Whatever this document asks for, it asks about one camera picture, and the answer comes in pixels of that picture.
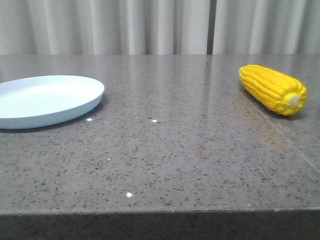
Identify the light blue round plate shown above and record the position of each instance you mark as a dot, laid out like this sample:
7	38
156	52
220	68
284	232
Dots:
42	101

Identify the yellow corn cob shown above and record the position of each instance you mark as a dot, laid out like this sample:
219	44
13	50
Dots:
279	92

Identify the white pleated curtain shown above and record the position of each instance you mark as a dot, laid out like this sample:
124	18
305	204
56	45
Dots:
159	27

